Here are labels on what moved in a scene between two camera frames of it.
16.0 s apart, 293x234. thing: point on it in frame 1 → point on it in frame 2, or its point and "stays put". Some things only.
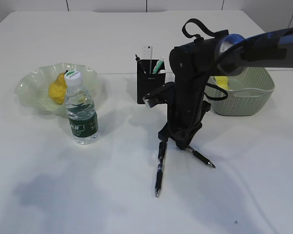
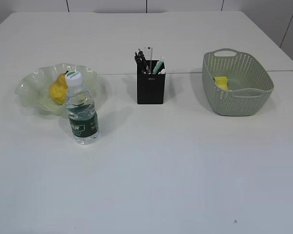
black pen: [198, 154] → [144, 62]
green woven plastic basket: [249, 92] stays put
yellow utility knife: [162, 71] stays put
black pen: [137, 59] → [140, 57]
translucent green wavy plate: [32, 89] stays put
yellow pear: [57, 89] stays put
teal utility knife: [159, 63] stays put
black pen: [159, 180] → [142, 59]
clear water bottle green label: [83, 117] stays put
